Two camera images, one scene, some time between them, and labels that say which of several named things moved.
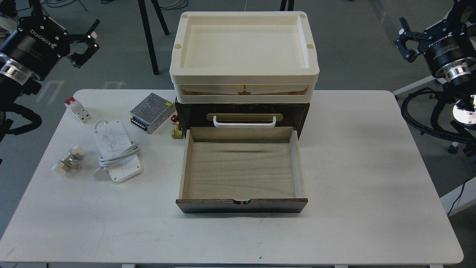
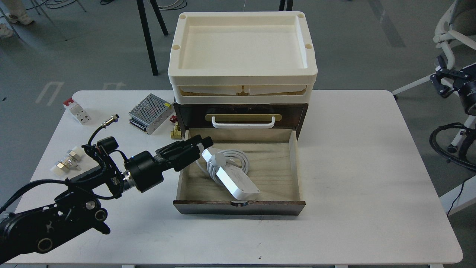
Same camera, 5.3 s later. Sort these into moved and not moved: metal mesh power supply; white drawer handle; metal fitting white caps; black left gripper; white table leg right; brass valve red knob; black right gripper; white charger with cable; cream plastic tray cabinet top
Moved: black left gripper; white charger with cable; black right gripper
Not moved: cream plastic tray cabinet top; white drawer handle; metal fitting white caps; brass valve red knob; metal mesh power supply; white table leg right
